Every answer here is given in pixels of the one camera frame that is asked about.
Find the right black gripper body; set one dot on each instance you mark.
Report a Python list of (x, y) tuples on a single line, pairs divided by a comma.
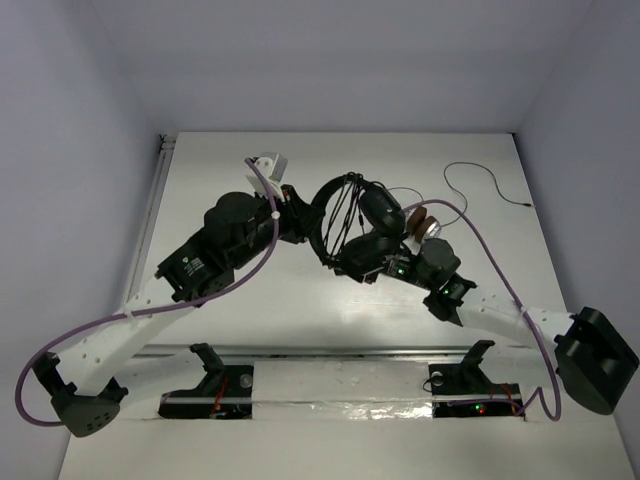
[(399, 266)]

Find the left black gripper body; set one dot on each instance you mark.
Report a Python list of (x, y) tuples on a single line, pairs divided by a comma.
[(293, 215)]

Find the black headphones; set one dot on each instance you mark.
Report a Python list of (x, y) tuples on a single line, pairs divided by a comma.
[(361, 227)]

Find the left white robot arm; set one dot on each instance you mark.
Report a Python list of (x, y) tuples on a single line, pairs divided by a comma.
[(87, 383)]

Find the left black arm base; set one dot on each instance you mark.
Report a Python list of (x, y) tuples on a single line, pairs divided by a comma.
[(224, 392)]

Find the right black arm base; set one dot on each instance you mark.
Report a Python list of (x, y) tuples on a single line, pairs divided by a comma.
[(463, 390)]

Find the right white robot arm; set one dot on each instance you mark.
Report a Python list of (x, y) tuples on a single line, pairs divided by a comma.
[(591, 358)]

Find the brown headphones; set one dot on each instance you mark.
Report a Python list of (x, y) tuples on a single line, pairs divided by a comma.
[(420, 227)]

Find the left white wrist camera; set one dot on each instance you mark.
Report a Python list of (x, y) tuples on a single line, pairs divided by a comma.
[(266, 174)]

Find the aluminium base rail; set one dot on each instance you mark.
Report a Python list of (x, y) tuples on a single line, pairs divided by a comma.
[(246, 353)]

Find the left aluminium side rail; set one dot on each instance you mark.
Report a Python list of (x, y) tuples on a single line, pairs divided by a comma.
[(133, 280)]

